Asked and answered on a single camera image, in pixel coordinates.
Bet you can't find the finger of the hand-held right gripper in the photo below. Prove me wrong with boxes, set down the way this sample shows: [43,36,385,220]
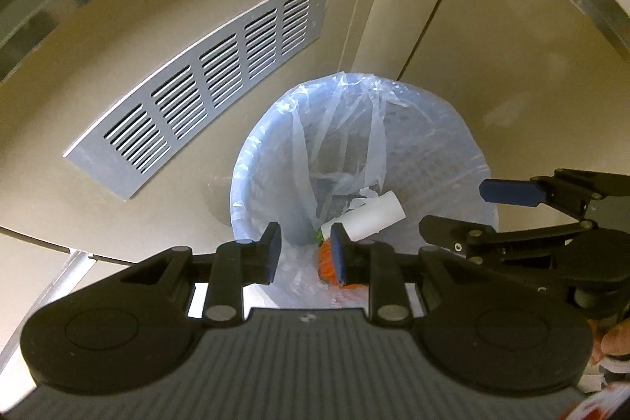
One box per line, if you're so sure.
[479,168,630,225]
[419,215,597,264]

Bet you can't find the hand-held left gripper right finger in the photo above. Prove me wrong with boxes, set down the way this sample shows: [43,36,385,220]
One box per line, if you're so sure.
[330,223,497,326]

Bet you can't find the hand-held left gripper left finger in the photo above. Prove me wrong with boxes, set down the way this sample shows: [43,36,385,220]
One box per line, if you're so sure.
[120,222,283,327]

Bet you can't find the blue mesh trash bin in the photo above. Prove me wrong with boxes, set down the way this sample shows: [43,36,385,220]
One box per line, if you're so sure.
[229,73,500,303]

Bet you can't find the white bin with plastic liner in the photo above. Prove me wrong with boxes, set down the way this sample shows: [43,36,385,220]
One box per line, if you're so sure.
[229,70,500,305]

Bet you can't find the person's right hand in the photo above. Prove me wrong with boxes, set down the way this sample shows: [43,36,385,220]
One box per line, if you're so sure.
[593,324,630,364]

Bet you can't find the orange carrot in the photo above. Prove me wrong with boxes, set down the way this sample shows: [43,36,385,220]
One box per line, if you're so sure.
[317,237,369,292]

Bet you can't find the beige cabinet door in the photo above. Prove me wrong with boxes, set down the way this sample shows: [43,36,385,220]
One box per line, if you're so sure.
[394,0,630,204]

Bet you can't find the grey vent grille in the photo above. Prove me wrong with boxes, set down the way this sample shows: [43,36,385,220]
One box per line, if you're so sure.
[64,0,334,202]

